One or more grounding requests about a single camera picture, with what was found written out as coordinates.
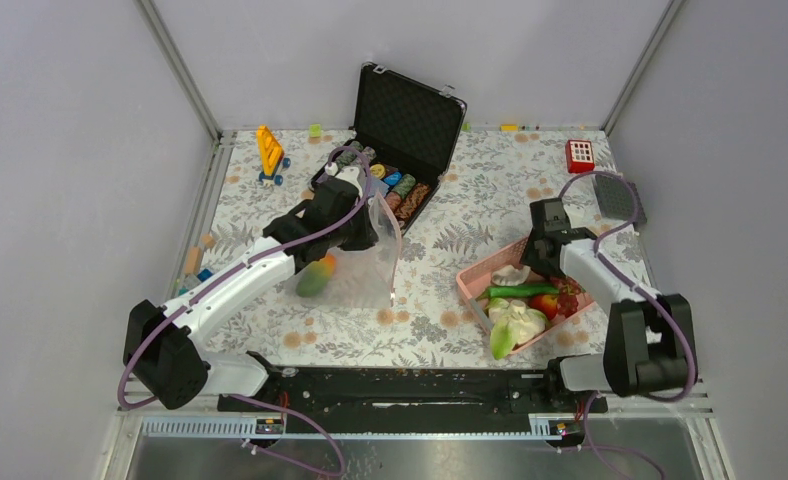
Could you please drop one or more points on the black poker chip case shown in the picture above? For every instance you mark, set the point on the black poker chip case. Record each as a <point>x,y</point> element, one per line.
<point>413,128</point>

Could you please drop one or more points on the clear pink zip top bag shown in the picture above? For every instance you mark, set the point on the clear pink zip top bag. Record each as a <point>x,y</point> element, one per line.
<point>362,279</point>

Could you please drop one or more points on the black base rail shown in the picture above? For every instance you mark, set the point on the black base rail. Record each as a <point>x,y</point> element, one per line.
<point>421,401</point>

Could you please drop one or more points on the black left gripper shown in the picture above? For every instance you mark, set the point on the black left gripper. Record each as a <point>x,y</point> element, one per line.
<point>368,236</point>

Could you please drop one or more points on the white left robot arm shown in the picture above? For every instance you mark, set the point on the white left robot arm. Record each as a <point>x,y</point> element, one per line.
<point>164,356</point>

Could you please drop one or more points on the pink plastic basket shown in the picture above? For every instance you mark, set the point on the pink plastic basket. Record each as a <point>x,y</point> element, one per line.
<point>503,268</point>

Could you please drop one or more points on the blue toy block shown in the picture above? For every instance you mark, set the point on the blue toy block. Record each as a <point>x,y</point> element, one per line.
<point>189,284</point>

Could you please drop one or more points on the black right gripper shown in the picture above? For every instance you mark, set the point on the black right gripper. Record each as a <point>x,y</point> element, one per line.
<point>532,257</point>

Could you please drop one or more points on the green toy pepper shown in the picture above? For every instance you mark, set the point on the green toy pepper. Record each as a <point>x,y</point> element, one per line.
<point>518,291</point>

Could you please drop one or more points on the green orange toy mango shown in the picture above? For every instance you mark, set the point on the green orange toy mango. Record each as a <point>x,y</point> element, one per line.
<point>316,277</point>

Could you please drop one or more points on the yellow toy ladder cart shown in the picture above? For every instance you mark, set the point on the yellow toy ladder cart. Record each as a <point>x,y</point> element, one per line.
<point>272,155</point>

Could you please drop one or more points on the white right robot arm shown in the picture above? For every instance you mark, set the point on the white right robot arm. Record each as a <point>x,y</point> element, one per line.
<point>649,346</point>

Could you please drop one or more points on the grey building baseplate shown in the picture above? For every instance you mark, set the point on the grey building baseplate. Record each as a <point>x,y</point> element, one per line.
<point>619,200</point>

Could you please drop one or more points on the green toy leaf vegetable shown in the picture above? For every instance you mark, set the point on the green toy leaf vegetable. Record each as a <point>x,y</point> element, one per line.
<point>503,339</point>

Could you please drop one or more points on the red toy block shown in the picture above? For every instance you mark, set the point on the red toy block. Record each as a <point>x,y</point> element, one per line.
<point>580,157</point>

